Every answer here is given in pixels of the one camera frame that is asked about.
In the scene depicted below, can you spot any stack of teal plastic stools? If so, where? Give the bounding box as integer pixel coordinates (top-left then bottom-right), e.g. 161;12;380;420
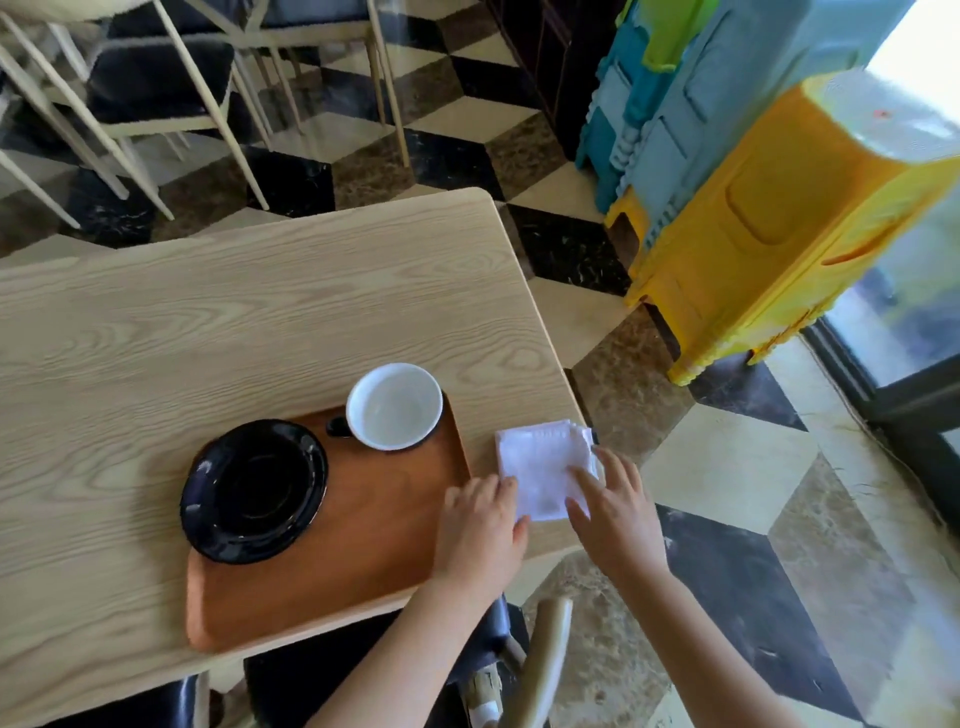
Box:
574;0;655;216

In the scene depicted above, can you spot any stack of yellow plastic stools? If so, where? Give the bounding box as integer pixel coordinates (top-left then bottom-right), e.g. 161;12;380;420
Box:
604;69;960;388

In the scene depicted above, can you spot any black glass door frame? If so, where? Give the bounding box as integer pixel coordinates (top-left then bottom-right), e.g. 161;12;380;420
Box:
799;266;960;535

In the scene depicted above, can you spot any stack of light blue stools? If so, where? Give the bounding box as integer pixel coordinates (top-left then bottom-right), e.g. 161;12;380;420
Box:
621;0;918;250

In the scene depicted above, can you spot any person's left hand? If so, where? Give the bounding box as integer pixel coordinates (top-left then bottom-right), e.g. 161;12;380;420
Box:
430;474;532;595

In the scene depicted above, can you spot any person's left forearm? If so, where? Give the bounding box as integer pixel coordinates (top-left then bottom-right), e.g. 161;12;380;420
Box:
306;576;513;728

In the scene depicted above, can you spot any person's right hand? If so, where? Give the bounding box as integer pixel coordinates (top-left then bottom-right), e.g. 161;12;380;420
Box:
564;445;672;580

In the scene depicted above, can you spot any green plastic stool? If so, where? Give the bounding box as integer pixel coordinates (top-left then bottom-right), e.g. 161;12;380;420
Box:
615;0;723;74

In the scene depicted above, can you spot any black cup with white inside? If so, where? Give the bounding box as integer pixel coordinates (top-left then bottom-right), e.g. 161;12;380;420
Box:
324;362;446;454

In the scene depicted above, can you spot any person's right forearm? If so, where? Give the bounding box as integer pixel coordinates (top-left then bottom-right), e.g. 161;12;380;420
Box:
624;562;805;728

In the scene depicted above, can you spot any white napkin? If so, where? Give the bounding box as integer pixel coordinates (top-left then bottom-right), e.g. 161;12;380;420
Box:
494;419;602;523

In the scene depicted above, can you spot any black saucer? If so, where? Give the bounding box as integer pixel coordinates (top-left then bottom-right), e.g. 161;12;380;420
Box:
179;419;330;566

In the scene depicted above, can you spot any beige chair with black cushion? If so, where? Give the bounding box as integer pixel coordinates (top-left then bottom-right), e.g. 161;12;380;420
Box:
41;672;213;728
243;595;576;728
0;0;273;231
180;0;412;169

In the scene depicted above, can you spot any brown wooden tray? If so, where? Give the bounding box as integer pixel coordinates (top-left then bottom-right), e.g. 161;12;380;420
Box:
184;400;474;654

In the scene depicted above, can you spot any dark wooden cabinet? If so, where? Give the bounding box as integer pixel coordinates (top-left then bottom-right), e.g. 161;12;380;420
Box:
486;0;630;163

